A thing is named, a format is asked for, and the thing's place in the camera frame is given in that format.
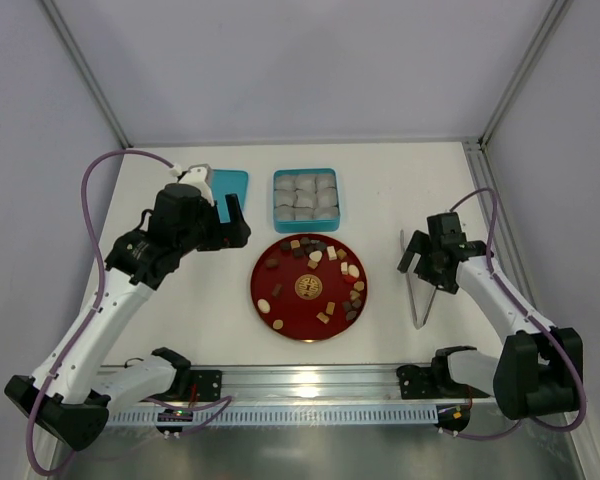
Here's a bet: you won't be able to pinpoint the brown two-tone chocolate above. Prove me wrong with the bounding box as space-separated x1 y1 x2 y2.
271 284 283 298

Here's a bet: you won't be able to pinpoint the metal tongs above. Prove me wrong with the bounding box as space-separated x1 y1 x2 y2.
399 230 437 330

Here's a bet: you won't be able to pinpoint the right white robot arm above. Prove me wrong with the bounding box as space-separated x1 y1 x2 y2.
397 212 586 420

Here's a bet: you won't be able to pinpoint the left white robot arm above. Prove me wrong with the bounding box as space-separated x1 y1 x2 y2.
5 183 251 451

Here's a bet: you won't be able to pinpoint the white round swirl chocolate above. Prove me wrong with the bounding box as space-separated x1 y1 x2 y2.
257 299 271 313

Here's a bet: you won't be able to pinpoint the white heart chocolate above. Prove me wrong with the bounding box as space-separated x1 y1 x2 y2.
309 250 323 262

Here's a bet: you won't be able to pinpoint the white block chocolate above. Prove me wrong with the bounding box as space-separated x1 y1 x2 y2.
327 246 337 261

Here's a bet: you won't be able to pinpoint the teal tin lid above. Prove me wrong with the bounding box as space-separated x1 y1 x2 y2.
211 169 249 223

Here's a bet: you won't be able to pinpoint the teal tin box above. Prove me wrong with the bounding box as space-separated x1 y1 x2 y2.
272 168 341 234

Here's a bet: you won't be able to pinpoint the red round tray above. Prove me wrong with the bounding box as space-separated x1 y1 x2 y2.
249 233 370 343

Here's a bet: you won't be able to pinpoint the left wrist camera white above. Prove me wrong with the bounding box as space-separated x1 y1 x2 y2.
178 164 215 205

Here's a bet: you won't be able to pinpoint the right black mount plate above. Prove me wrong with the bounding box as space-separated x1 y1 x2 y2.
396 364 437 400

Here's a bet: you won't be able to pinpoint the black mount plate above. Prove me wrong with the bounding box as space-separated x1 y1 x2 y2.
396 364 437 400
186 369 223 403

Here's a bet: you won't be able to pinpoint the left black mount plate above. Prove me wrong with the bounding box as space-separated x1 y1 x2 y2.
186 369 223 403

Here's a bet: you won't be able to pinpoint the aluminium rail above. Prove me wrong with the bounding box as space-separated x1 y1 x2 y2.
99 363 491 401

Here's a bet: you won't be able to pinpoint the slotted cable duct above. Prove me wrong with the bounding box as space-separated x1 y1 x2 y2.
108 403 438 429

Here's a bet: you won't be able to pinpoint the left frame post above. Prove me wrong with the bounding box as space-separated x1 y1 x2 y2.
37 0 132 148

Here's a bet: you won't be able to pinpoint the frame post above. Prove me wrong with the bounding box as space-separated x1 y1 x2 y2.
478 0 573 150
37 0 132 148

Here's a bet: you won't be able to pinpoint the right frame post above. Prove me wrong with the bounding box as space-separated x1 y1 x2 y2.
478 0 573 150

